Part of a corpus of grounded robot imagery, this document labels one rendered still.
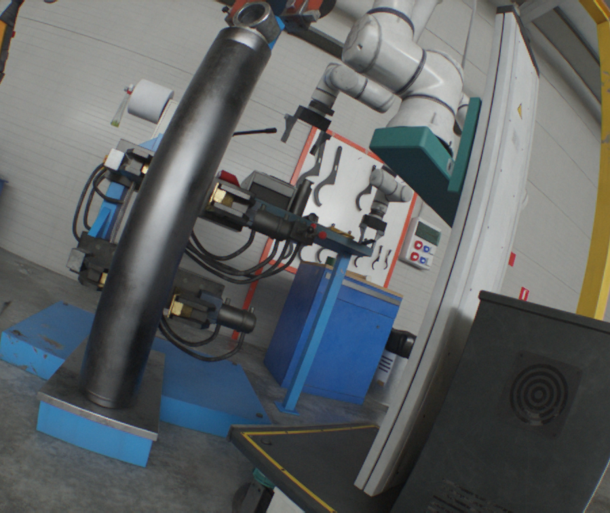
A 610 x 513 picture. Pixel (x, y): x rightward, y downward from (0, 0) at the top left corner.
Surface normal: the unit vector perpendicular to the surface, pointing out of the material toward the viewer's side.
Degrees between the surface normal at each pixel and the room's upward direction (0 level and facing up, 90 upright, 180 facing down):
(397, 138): 90
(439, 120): 69
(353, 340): 90
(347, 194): 90
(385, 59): 133
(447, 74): 90
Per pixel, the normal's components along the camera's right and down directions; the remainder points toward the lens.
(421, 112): -0.15, -0.52
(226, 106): 0.70, 0.20
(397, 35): 0.37, -0.12
